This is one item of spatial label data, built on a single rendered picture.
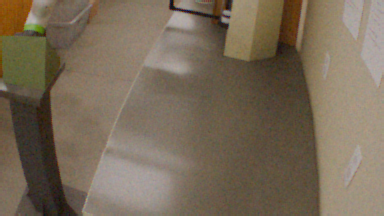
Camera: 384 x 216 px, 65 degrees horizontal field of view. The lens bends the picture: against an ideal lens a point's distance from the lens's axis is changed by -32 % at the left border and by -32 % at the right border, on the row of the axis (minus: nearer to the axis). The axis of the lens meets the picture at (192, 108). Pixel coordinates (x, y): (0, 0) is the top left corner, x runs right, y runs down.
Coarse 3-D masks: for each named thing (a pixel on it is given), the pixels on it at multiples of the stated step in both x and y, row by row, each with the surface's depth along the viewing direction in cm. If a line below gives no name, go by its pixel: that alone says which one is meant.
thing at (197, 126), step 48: (192, 48) 181; (288, 48) 204; (144, 96) 146; (192, 96) 150; (240, 96) 155; (288, 96) 162; (144, 144) 125; (192, 144) 129; (240, 144) 132; (288, 144) 135; (96, 192) 103; (144, 192) 108; (192, 192) 111; (240, 192) 113; (288, 192) 114
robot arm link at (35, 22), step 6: (30, 12) 137; (30, 18) 135; (36, 18) 135; (42, 18) 137; (48, 18) 142; (30, 24) 134; (36, 24) 135; (42, 24) 138; (24, 30) 135; (36, 30) 136; (42, 30) 139
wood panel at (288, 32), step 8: (288, 0) 194; (296, 0) 192; (288, 8) 197; (296, 8) 195; (288, 16) 199; (296, 16) 198; (280, 24) 203; (288, 24) 202; (296, 24) 201; (280, 32) 206; (288, 32) 205; (296, 32) 204; (280, 40) 209; (288, 40) 208
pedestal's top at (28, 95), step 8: (64, 64) 160; (56, 72) 151; (0, 80) 139; (56, 80) 153; (0, 88) 134; (8, 88) 136; (16, 88) 137; (24, 88) 138; (32, 88) 139; (48, 88) 143; (0, 96) 136; (8, 96) 135; (16, 96) 134; (24, 96) 134; (32, 96) 134; (40, 96) 135; (32, 104) 136; (40, 104) 135
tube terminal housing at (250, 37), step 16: (240, 0) 163; (256, 0) 161; (272, 0) 167; (240, 16) 168; (256, 16) 166; (272, 16) 173; (240, 32) 172; (256, 32) 172; (272, 32) 179; (240, 48) 177; (256, 48) 178; (272, 48) 186
